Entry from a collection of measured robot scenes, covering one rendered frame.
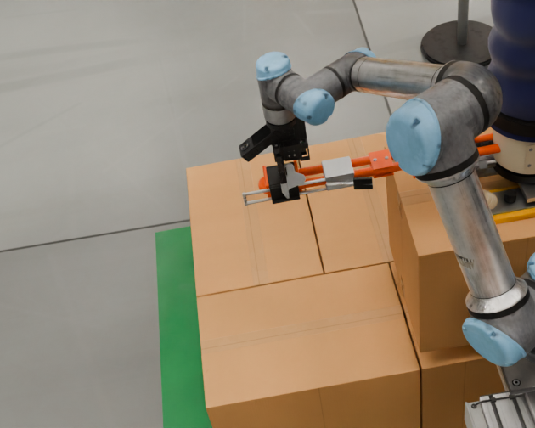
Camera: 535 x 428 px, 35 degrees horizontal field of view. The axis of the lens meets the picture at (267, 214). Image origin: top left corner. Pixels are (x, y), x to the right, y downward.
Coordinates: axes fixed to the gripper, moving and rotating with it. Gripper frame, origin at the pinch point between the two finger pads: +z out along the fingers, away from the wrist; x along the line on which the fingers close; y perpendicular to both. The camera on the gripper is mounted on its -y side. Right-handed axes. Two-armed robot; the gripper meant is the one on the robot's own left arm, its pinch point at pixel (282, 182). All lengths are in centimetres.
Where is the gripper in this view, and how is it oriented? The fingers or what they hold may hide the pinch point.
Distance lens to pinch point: 205.4
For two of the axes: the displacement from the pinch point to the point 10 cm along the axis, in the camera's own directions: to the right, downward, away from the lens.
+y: 9.8, -1.7, -0.2
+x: -1.1, -7.0, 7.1
